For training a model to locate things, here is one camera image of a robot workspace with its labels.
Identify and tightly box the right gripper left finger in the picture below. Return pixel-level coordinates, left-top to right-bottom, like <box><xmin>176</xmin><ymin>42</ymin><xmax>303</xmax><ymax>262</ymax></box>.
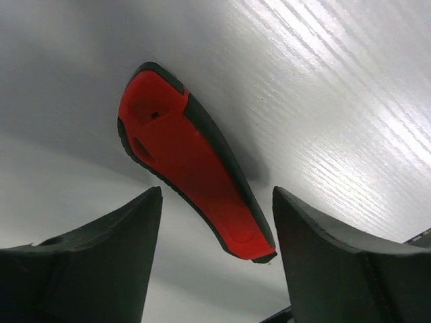
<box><xmin>1</xmin><ymin>187</ymin><xmax>162</xmax><ymax>322</ymax></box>

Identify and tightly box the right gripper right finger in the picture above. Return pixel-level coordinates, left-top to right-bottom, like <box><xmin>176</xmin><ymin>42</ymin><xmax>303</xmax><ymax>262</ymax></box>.
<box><xmin>273</xmin><ymin>187</ymin><xmax>430</xmax><ymax>322</ymax></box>

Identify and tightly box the red folding utility knife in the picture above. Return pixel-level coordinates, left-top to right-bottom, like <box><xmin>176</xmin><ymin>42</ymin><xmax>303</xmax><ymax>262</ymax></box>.
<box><xmin>117</xmin><ymin>61</ymin><xmax>277</xmax><ymax>264</ymax></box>

